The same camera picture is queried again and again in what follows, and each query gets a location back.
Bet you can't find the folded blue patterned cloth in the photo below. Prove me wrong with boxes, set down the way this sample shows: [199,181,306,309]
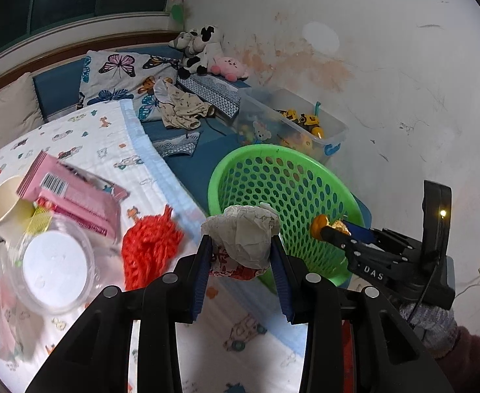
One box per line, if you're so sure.
[177,74,243,121]

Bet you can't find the cream paper cup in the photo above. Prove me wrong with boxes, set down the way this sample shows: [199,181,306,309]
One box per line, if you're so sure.
[0,175,36,239]

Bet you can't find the white cable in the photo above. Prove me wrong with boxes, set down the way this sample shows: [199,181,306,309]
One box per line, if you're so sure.
[454,272,480,296]

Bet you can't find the small blue patterned cloth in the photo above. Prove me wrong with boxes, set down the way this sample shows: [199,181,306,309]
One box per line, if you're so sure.
[152,131,203,159]

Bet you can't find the yellow toy truck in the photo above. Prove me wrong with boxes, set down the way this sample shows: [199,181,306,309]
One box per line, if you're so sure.
[278,108,325,139]

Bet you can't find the pink plush toy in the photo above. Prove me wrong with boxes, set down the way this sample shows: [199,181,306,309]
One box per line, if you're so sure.
[209,55,249,82]

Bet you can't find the white printed blanket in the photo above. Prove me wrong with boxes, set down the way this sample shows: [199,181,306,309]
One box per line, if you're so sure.
[0,100,308,393]

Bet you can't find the person's right forearm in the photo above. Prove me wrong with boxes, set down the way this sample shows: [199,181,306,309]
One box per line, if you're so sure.
[434,325,480,393]

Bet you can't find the green plastic basket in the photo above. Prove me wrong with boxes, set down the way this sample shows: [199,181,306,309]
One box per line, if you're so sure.
[207,144,363,295]

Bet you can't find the wooden headboard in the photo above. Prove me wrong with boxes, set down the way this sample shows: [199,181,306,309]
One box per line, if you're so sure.
[0,30,183,99]

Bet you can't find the white paper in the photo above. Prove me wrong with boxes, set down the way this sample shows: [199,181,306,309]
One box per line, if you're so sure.
[201,202,281,282]

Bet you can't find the red box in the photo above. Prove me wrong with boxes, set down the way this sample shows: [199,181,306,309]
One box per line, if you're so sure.
[340,319,356,382]

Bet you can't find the person's right hand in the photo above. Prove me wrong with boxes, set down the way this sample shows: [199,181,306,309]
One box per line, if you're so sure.
[399,301,460,360]

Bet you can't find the orange gold foil wrapper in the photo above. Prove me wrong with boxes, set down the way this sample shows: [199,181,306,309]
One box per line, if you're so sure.
[310,214,352,239]

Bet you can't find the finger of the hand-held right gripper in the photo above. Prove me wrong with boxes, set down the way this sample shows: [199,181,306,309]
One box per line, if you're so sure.
[343,220,388,245]
[321,226,365,259]

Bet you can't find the beige pillow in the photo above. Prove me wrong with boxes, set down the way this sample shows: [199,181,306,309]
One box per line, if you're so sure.
[0,72,45,157]

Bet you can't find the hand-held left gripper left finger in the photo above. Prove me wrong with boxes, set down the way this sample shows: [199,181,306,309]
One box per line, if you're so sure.
[25,235,213,393]

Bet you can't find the red yarn bundle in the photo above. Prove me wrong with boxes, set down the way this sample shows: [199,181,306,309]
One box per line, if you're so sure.
[121,205,185,292]

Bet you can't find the dark window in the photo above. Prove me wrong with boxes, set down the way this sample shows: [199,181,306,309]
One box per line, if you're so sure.
[0,0,171,56]

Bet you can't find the yellow mesh piece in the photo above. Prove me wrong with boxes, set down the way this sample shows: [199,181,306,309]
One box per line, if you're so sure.
[26,207,53,235]

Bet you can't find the grey plush toy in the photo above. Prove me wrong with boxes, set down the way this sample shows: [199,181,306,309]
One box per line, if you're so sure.
[170,30,202,57]

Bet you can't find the blue mattress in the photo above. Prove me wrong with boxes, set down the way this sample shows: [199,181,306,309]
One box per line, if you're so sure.
[33,47,371,230]

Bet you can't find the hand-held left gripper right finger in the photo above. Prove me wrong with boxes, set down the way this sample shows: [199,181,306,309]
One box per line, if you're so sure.
[270,237,455,393]

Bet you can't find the black cable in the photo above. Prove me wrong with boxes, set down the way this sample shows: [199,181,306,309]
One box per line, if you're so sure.
[405,215,448,321]

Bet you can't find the clear plastic toy bin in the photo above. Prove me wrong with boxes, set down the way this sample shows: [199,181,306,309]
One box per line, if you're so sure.
[234,86,349,168]

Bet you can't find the clear plastic container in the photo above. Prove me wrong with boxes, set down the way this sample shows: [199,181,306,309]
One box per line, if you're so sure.
[0,212,102,317]

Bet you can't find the butterfly print pillow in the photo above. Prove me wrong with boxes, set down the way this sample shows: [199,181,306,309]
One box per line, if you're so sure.
[77,50,182,122]

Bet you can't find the beige patterned garment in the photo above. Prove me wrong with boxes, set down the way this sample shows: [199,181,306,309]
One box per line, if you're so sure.
[154,79,214,131]

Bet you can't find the black white cow plush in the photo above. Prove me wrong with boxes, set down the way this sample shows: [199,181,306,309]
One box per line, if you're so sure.
[177,26,225,79]

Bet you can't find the pink packet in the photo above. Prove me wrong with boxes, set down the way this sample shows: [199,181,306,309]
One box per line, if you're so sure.
[17,151,130,241]

